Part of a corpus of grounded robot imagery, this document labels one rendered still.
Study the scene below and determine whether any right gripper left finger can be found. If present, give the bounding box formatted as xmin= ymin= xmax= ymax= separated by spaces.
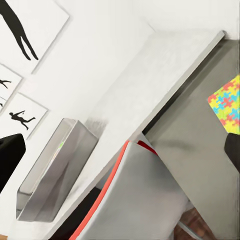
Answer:
xmin=0 ymin=133 xmax=26 ymax=193

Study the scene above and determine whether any toy box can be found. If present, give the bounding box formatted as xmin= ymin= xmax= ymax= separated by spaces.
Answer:
xmin=16 ymin=117 xmax=99 ymax=223

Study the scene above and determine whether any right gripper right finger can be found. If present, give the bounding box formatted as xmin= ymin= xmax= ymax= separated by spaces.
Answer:
xmin=224 ymin=132 xmax=240 ymax=173

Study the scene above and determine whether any jigsaw puzzle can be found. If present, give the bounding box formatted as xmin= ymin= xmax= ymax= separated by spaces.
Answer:
xmin=207 ymin=75 xmax=240 ymax=135

